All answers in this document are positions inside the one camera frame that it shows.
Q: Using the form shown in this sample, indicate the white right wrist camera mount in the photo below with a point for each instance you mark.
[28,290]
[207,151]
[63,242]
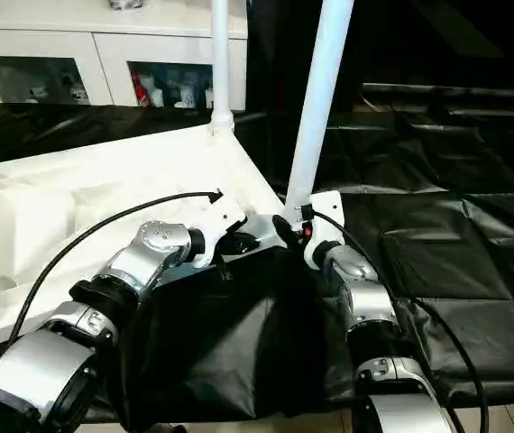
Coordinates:
[325,212]

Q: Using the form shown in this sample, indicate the black table mat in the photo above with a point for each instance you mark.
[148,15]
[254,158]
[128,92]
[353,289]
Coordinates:
[455,253]

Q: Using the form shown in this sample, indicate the long black bar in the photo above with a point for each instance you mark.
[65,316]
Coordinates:
[455,92]

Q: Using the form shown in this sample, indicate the small grey crumpled object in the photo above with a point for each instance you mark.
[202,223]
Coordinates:
[126,4]

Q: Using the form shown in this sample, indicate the white glass-door cabinet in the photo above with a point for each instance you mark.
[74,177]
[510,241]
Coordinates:
[86,36]

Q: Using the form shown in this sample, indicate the white plastic table top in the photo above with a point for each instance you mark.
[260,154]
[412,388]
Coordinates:
[77,198]

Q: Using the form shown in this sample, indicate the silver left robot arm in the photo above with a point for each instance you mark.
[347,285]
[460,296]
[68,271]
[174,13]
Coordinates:
[140,262]

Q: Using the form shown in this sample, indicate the white plastic table leg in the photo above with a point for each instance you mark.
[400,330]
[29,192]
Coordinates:
[221,59]
[320,99]

